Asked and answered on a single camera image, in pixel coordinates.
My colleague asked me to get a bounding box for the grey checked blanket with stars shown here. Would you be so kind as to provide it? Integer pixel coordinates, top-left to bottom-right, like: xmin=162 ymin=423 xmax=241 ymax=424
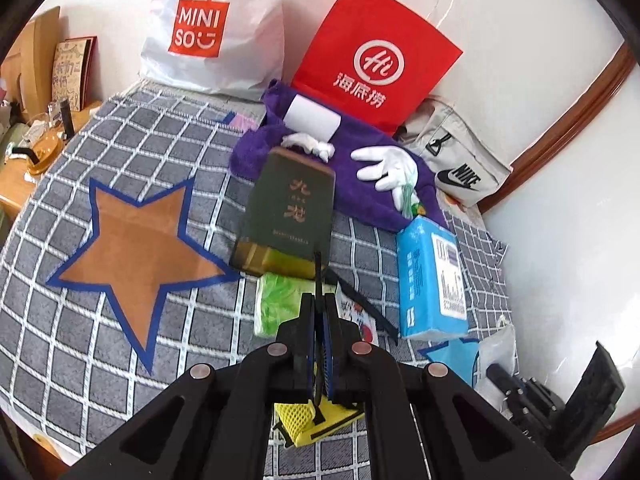
xmin=0 ymin=82 xmax=508 ymax=466

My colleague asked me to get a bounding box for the white plastic shopping bag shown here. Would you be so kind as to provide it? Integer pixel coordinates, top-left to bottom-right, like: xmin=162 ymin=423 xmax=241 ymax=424
xmin=139 ymin=0 xmax=285 ymax=101

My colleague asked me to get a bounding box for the dark green tea box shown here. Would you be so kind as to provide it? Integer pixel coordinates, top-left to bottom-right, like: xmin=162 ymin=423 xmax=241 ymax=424
xmin=229 ymin=147 xmax=336 ymax=281

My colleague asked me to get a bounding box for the wooden headboard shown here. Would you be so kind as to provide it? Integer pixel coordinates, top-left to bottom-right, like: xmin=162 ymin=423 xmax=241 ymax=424
xmin=0 ymin=6 xmax=61 ymax=126

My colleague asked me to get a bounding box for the brown wooden door frame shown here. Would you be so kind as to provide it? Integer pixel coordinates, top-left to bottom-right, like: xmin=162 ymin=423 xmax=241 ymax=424
xmin=477 ymin=42 xmax=640 ymax=211

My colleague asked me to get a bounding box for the green tissue pack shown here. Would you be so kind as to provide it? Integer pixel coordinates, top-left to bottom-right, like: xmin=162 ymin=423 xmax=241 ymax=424
xmin=253 ymin=272 xmax=341 ymax=338

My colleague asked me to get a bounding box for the framed picture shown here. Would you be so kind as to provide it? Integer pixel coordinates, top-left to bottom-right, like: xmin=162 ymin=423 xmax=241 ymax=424
xmin=50 ymin=35 xmax=98 ymax=113

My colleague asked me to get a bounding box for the blue tissue pack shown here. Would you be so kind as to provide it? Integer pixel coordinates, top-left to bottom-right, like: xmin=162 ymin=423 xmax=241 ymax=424
xmin=396 ymin=216 xmax=470 ymax=339

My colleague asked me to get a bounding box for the white sponge block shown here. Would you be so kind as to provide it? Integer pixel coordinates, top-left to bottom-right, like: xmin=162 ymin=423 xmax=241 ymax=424
xmin=284 ymin=94 xmax=342 ymax=142

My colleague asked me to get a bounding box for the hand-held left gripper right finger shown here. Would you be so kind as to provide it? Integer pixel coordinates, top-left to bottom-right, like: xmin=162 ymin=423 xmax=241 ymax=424
xmin=325 ymin=294 xmax=573 ymax=480

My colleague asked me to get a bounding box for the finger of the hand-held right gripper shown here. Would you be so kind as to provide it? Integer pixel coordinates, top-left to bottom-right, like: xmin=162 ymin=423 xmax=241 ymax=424
xmin=562 ymin=340 xmax=627 ymax=461
xmin=487 ymin=364 xmax=566 ymax=431

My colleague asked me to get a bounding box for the strawberry print pouch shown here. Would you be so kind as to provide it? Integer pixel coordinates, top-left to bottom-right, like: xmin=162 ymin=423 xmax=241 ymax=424
xmin=325 ymin=267 xmax=401 ymax=347

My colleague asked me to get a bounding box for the orange dish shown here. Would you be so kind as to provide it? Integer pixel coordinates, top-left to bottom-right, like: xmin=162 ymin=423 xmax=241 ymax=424
xmin=25 ymin=132 xmax=65 ymax=176

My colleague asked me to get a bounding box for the purple fabric tray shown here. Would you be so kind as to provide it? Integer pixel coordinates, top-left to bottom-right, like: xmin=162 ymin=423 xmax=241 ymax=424
xmin=230 ymin=79 xmax=448 ymax=233

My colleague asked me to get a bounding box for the white glove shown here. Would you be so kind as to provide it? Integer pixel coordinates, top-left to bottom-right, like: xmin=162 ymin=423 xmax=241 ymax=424
xmin=350 ymin=146 xmax=418 ymax=211
xmin=281 ymin=132 xmax=335 ymax=162

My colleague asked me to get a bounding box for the yellow mesh pouch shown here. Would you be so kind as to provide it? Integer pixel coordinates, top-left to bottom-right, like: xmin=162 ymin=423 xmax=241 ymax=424
xmin=272 ymin=252 xmax=363 ymax=448

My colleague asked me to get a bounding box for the clear plastic bag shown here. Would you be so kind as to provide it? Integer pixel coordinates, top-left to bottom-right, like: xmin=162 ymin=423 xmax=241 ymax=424
xmin=472 ymin=324 xmax=521 ymax=411

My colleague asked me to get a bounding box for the red paper bag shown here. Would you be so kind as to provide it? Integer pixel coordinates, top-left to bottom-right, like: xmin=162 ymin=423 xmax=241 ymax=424
xmin=290 ymin=0 xmax=464 ymax=137

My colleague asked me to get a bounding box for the green sachet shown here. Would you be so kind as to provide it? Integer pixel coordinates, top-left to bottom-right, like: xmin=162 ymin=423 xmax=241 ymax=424
xmin=402 ymin=185 xmax=428 ymax=221

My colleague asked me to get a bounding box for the grey waist bag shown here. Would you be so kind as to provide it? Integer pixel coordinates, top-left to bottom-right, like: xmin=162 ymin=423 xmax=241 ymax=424
xmin=395 ymin=95 xmax=513 ymax=208

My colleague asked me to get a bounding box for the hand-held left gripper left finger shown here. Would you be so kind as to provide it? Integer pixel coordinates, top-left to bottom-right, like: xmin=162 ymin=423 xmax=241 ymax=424
xmin=60 ymin=294 xmax=326 ymax=480

